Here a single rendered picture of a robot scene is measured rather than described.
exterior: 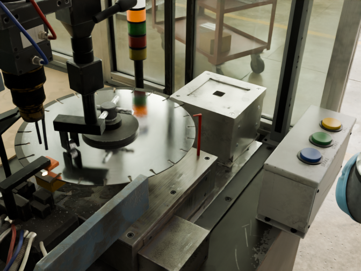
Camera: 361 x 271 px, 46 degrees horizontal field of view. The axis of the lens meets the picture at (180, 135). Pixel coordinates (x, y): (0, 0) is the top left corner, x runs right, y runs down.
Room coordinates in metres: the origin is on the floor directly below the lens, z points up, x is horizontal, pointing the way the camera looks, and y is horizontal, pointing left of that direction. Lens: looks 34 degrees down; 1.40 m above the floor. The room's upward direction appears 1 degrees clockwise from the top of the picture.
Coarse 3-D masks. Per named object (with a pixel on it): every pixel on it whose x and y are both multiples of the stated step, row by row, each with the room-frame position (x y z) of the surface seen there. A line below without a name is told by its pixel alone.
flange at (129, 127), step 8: (120, 120) 0.68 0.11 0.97; (128, 120) 0.70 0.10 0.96; (136, 120) 0.70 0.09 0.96; (112, 128) 0.67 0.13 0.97; (120, 128) 0.67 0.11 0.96; (128, 128) 0.67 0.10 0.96; (136, 128) 0.68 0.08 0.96; (88, 136) 0.65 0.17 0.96; (96, 136) 0.65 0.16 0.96; (104, 136) 0.65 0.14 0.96; (112, 136) 0.65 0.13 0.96; (120, 136) 0.65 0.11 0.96; (128, 136) 0.65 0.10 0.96; (96, 144) 0.63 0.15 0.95; (104, 144) 0.63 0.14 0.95; (112, 144) 0.63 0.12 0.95
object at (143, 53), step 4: (132, 48) 0.97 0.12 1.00; (140, 48) 0.97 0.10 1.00; (144, 48) 0.98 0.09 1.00; (132, 52) 0.97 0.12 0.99; (136, 52) 0.97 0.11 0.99; (140, 52) 0.97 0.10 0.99; (144, 52) 0.98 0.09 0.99; (132, 56) 0.97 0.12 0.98; (136, 56) 0.97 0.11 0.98; (140, 56) 0.97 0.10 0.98; (144, 56) 0.98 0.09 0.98; (136, 60) 0.97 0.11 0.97; (140, 60) 0.97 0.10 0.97
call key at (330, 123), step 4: (324, 120) 0.80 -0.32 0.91; (328, 120) 0.80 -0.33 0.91; (332, 120) 0.80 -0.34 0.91; (336, 120) 0.80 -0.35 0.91; (324, 124) 0.79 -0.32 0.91; (328, 124) 0.79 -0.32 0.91; (332, 124) 0.79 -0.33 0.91; (336, 124) 0.79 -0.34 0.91; (340, 124) 0.79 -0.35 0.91; (328, 128) 0.78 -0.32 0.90; (332, 128) 0.78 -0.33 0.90; (336, 128) 0.78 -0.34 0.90
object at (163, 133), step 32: (96, 96) 0.82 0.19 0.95; (128, 96) 0.82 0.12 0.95; (160, 96) 0.82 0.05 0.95; (32, 128) 0.69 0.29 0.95; (160, 128) 0.69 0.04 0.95; (192, 128) 0.70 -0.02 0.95; (32, 160) 0.58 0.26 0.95; (64, 160) 0.58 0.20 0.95; (96, 160) 0.59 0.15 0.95; (128, 160) 0.59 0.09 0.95; (160, 160) 0.59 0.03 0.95
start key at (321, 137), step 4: (316, 132) 0.75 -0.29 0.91; (320, 132) 0.75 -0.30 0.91; (312, 136) 0.74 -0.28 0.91; (316, 136) 0.74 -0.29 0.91; (320, 136) 0.74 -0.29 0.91; (324, 136) 0.74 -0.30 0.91; (328, 136) 0.74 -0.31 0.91; (316, 140) 0.72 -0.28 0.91; (320, 140) 0.72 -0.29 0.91; (324, 140) 0.72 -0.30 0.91; (328, 140) 0.72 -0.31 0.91; (320, 144) 0.72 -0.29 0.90; (324, 144) 0.72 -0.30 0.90; (328, 144) 0.72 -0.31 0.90
